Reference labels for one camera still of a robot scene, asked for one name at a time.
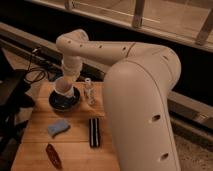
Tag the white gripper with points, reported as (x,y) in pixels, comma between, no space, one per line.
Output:
(72,70)

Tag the white ceramic cup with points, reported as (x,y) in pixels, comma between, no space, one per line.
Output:
(59,88)

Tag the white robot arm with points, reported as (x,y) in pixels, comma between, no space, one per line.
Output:
(135,93)

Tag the dark blue ceramic bowl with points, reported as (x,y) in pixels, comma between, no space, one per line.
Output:
(62,103)

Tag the clear plastic bottle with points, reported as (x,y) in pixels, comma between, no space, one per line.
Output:
(89,91)

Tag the black white striped block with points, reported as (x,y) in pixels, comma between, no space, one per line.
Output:
(94,133)

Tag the black chair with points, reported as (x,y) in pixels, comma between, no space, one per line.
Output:
(13,97)

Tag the dark red oblong object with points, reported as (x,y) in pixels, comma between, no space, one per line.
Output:
(53,156)

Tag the metal railing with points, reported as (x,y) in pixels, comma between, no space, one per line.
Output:
(189,22)

